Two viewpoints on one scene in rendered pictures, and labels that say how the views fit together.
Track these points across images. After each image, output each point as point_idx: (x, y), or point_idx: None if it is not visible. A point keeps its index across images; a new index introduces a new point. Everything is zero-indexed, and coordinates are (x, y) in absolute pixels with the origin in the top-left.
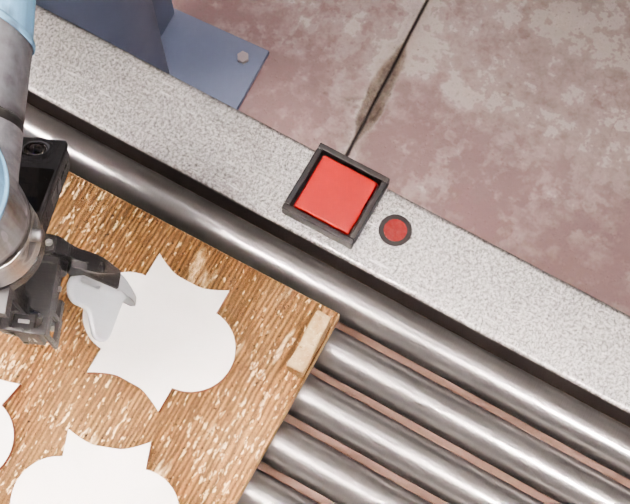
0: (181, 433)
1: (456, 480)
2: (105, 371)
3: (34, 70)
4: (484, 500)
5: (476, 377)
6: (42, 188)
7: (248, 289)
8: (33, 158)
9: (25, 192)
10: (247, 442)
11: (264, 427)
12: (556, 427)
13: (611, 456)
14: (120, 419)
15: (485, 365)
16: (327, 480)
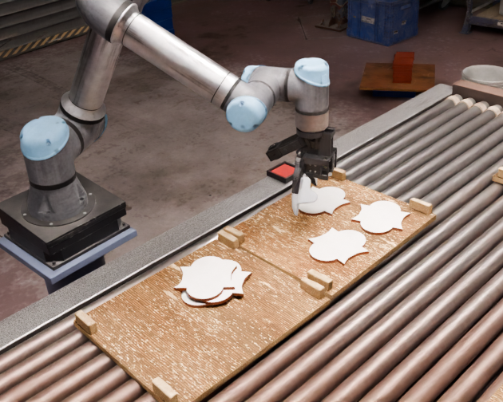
0: (358, 201)
1: (384, 163)
2: (332, 210)
3: (206, 226)
4: (391, 160)
5: (353, 158)
6: (291, 136)
7: (312, 185)
8: (277, 143)
9: (291, 137)
10: (364, 190)
11: (360, 187)
12: (371, 149)
13: (382, 143)
14: (350, 211)
15: (350, 155)
16: (379, 183)
